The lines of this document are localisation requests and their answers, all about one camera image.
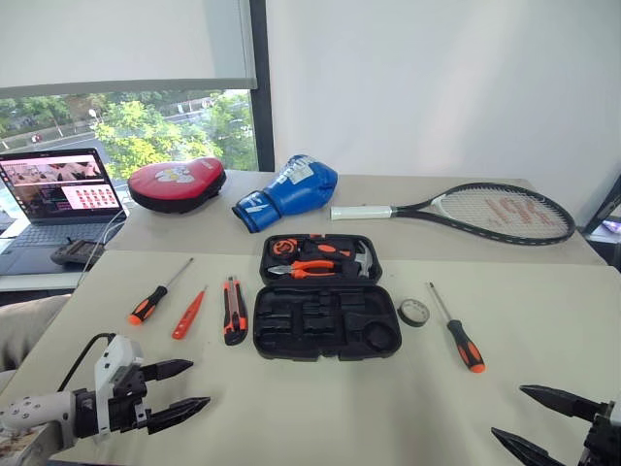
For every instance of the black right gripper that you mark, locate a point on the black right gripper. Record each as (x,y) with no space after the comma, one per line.
(601,444)

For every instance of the black electrical tape roll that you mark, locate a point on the black electrical tape roll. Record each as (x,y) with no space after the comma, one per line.
(403,315)

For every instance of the black tool case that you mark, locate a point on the black tool case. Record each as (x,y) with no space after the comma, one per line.
(310,335)

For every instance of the long shaft orange black screwdriver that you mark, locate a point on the long shaft orange black screwdriver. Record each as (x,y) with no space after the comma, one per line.
(150,303)

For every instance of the open laptop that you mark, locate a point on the open laptop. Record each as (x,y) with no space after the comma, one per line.
(53,194)

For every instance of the dark window frame post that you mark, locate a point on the dark window frame post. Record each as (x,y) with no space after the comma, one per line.
(262,97)

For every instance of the orange black tape measure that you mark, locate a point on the orange black tape measure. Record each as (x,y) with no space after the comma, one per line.
(284,246)

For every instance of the steel claw hammer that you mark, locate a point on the steel claw hammer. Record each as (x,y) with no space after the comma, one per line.
(364,262)

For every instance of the black white tennis racket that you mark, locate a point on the black white tennis racket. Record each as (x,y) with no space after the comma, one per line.
(361,212)

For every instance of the beige cushion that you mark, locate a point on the beige cushion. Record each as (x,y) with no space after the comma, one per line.
(26,327)

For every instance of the black handheld controller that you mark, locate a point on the black handheld controller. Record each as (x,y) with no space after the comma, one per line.
(75,252)

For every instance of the white roller blind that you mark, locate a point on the white roller blind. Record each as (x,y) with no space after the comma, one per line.
(121,43)

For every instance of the red black punch pad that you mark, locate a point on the red black punch pad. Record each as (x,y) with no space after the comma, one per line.
(174,187)

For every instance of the orange black utility knife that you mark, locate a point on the orange black utility knife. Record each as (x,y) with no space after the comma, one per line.
(234,315)

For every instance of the orange tester pen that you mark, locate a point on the orange tester pen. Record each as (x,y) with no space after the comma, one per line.
(188,314)

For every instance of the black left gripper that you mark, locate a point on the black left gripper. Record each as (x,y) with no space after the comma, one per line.
(128,403)

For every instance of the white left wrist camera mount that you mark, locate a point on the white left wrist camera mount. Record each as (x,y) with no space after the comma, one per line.
(116,352)

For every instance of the blue boxing glove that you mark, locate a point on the blue boxing glove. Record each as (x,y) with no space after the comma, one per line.
(296,191)

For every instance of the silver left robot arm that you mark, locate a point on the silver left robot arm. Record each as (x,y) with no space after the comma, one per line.
(34,408)

